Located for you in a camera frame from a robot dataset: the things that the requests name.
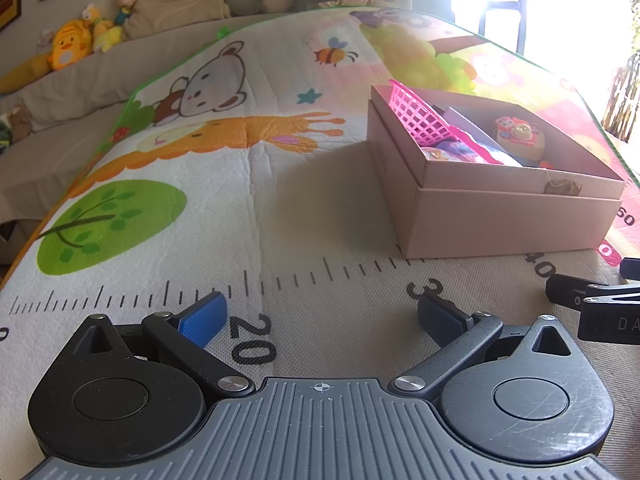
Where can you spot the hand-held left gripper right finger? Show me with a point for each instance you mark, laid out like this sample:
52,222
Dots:
442,320

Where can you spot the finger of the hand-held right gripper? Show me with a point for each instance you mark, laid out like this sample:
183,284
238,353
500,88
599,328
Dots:
570,292
631,269

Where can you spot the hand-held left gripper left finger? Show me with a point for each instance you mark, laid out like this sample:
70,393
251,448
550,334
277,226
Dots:
200,322

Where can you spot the pink cardboard box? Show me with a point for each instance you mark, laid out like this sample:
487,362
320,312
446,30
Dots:
480,215

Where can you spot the cartoon printed play mat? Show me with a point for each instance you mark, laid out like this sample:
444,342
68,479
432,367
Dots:
250,200

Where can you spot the purple printed packet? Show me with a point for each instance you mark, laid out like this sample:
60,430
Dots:
450,151

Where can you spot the dry plant stems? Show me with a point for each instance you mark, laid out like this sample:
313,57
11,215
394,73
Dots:
622,100

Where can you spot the pink plastic basket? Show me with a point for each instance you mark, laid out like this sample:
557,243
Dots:
420,115

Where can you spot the brown plush toy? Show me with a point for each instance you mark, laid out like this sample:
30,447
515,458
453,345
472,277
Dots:
20,124

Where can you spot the black chair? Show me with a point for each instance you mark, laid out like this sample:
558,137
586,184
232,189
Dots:
502,15

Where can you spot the long yellow plush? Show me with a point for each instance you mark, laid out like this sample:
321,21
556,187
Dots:
25,75

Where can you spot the yellow duck plush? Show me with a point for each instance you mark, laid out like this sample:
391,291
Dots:
70,45

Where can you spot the small yellow white plush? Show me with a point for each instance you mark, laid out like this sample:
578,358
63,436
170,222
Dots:
105,30

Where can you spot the beige pillow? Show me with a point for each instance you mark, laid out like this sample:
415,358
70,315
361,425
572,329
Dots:
180,2

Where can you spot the red hat doll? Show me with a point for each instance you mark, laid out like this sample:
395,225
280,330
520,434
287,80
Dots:
125,2

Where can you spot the red yellow toy camera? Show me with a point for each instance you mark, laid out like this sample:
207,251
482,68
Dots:
520,135

